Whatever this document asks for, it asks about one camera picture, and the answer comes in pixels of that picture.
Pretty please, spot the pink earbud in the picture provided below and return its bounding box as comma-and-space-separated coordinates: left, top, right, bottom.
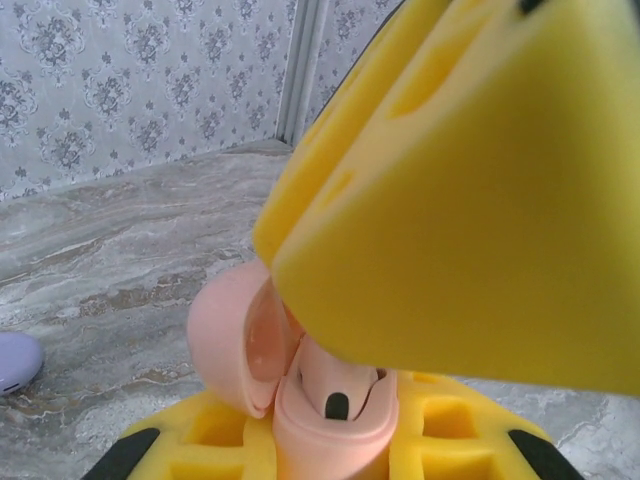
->
298, 349, 377, 422

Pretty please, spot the pink earbud charging case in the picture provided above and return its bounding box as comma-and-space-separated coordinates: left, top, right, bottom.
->
187, 259, 400, 480

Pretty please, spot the purple earbud charging case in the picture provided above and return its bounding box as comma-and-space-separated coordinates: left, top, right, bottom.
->
0, 332, 46, 399

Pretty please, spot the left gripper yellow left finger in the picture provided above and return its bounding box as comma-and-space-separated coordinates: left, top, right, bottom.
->
93, 390, 277, 480

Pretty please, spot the aluminium corner post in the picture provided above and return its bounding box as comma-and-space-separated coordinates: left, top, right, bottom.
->
276, 0, 332, 145

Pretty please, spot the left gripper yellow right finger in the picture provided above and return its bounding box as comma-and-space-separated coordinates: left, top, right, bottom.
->
388, 370, 577, 480

